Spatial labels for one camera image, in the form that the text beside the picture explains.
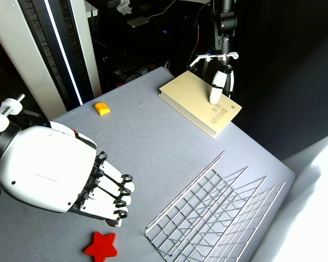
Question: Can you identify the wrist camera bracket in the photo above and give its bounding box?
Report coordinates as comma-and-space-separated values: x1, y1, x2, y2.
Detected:
188, 51, 240, 69

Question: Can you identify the crumpled white paper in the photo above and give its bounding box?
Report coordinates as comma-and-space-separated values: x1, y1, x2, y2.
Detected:
116, 0, 133, 16

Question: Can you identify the beige hardcover book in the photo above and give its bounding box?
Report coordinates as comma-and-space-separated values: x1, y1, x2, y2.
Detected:
158, 70, 243, 139

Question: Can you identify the grey flat box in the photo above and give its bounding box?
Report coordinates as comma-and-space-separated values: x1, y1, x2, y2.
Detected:
126, 16, 150, 28

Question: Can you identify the orange toy brick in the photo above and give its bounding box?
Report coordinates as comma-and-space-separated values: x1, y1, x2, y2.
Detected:
94, 102, 112, 117

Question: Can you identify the wire dish rack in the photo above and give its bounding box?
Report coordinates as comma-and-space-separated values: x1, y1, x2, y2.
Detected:
144, 151, 286, 262

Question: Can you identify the grey tablecloth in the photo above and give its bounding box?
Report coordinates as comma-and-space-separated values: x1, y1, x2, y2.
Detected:
0, 67, 297, 262

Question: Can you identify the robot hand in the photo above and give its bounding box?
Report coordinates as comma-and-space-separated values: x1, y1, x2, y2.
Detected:
0, 121, 135, 228
209, 65, 235, 105

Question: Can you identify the red star block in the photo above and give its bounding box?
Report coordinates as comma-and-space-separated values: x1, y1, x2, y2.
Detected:
84, 231, 119, 262

